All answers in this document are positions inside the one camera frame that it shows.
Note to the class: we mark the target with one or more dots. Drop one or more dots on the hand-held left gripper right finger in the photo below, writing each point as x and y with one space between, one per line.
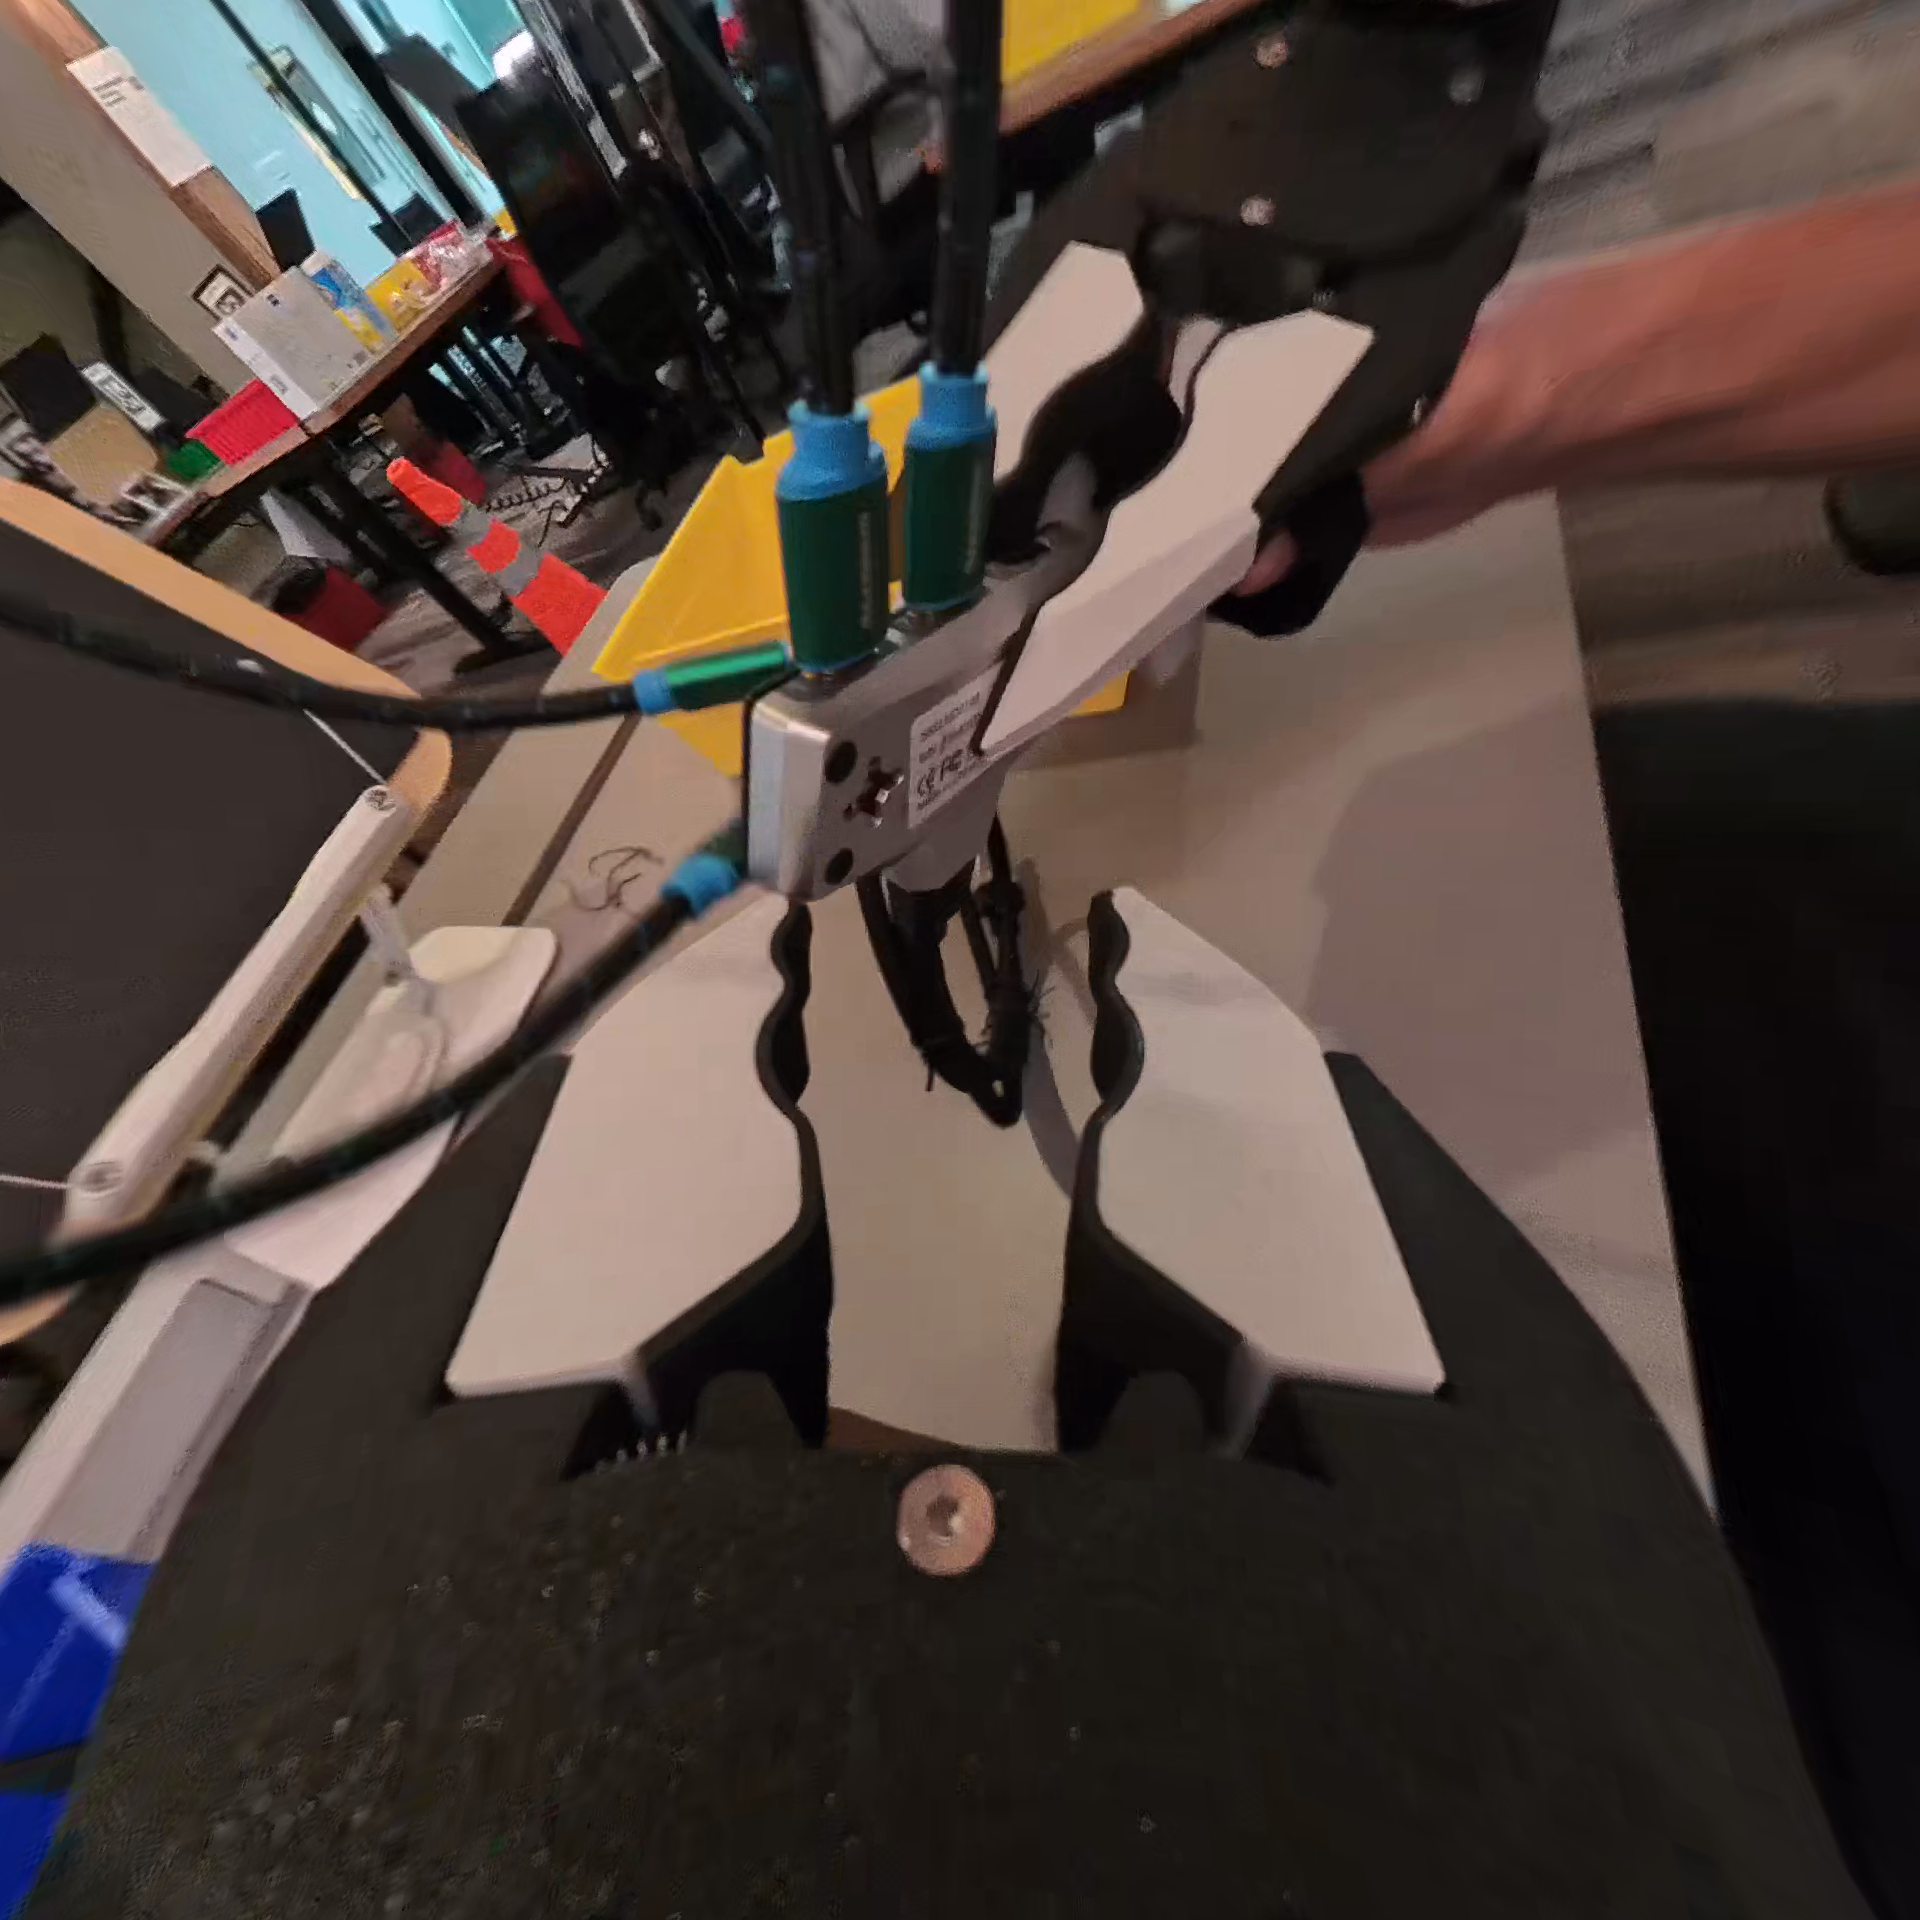
1261 1201

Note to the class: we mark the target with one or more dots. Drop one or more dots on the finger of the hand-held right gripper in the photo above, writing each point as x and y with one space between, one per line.
1231 421
1140 614

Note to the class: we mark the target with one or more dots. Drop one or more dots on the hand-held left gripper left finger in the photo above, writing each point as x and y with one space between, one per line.
660 1201

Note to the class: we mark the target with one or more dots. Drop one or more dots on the black silver video switch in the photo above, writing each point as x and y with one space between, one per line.
840 781

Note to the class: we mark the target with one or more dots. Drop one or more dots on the yellow plastic bin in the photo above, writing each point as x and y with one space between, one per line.
704 554

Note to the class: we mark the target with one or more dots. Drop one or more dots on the blue plastic bin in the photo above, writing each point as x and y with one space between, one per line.
61 1681

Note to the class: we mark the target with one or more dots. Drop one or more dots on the person's right forearm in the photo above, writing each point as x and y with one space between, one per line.
1725 361

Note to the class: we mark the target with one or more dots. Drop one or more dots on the grey desk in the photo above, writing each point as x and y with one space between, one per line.
1425 900

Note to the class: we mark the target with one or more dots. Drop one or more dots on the person's right hand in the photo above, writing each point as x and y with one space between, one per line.
1441 472

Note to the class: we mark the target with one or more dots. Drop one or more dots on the black thread tangle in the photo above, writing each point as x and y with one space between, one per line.
619 870

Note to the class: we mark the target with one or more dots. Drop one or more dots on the person's dark clothing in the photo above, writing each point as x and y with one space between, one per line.
1770 1201

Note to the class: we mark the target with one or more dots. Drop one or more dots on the orange traffic cone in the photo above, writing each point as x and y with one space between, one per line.
511 563

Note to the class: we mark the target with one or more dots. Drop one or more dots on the black board on white stand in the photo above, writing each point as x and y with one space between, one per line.
150 824

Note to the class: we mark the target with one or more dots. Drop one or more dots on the wooden work table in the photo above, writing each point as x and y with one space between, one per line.
434 322

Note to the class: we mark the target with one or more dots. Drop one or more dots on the red plastic bin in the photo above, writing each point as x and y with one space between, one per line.
241 429

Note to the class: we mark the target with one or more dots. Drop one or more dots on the white cardboard box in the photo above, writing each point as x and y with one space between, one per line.
292 339

